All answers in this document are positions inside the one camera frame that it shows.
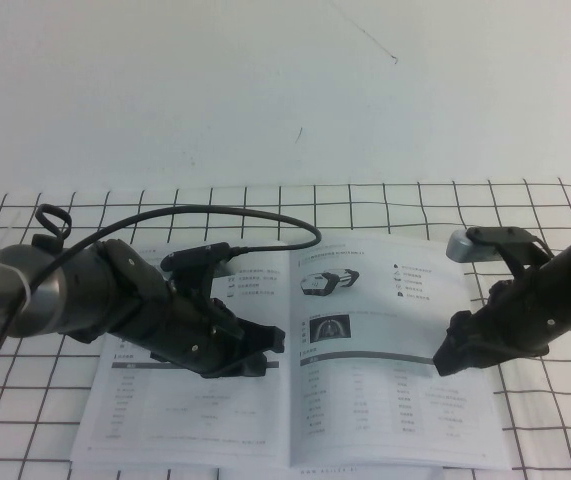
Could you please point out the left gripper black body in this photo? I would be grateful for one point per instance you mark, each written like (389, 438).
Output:
(185, 335)

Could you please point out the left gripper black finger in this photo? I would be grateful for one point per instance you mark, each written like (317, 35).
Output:
(255, 366)
(262, 340)

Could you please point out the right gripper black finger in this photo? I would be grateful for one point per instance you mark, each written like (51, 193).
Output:
(462, 330)
(465, 361)

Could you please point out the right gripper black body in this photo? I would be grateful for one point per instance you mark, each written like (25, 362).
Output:
(515, 325)

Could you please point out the white product manual book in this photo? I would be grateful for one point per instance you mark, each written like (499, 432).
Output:
(365, 400)

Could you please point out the left silver black Piper arm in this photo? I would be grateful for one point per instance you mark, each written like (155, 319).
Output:
(65, 295)

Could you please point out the white black-grid checkered tablecloth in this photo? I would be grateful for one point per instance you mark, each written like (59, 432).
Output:
(540, 425)

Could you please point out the white booklet with web address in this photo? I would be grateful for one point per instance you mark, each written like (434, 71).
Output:
(265, 474)

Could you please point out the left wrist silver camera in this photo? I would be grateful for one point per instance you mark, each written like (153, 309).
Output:
(222, 270)

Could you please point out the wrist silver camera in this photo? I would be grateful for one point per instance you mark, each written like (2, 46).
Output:
(465, 252)
(222, 270)

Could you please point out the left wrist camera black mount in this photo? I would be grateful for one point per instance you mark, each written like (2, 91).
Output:
(195, 260)

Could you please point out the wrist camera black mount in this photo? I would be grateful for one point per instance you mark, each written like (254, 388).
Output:
(510, 245)
(195, 260)

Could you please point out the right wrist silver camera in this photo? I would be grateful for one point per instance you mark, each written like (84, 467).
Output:
(465, 252)

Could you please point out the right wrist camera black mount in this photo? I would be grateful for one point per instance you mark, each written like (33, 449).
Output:
(510, 245)

